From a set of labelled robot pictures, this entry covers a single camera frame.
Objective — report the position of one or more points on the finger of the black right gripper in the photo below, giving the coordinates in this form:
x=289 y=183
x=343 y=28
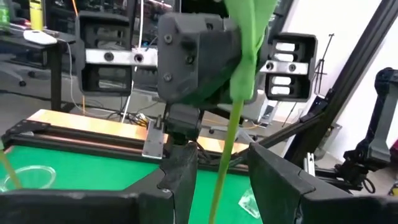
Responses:
x=105 y=31
x=306 y=53

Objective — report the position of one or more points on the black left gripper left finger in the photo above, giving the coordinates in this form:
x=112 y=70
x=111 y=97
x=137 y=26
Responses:
x=93 y=208

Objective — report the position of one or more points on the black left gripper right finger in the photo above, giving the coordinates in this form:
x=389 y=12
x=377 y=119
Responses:
x=295 y=205

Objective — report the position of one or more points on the dark artificial tulip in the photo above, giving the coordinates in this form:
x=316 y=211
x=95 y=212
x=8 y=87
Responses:
x=228 y=149

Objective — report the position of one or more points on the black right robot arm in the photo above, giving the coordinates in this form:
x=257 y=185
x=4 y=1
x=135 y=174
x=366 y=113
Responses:
x=183 y=121

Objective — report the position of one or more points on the slim clear glass vase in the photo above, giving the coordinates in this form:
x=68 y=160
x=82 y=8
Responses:
x=31 y=179

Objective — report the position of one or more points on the black tripod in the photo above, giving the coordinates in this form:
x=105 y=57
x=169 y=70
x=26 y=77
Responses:
x=323 y=62

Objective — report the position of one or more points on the green table mat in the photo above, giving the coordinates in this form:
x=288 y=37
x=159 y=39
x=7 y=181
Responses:
x=93 y=168

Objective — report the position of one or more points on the small clear plastic cup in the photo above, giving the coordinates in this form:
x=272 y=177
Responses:
x=248 y=202

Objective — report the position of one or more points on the black desk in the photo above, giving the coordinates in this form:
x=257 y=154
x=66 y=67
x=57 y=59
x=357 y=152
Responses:
x=56 y=74

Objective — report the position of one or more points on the white device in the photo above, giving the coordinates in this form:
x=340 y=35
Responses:
x=38 y=37

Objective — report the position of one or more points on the yellow bottle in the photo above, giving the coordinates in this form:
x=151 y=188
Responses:
x=36 y=15

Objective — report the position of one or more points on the green bottle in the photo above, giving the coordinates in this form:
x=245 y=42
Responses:
x=3 y=15

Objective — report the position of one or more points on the black diagonal frame strut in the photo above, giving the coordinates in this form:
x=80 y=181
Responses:
x=342 y=77

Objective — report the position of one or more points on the black aluminium table frame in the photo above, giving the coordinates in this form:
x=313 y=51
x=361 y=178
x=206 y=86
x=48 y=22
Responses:
x=62 y=137

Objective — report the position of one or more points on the silver side bracket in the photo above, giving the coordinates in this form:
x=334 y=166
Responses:
x=153 y=143

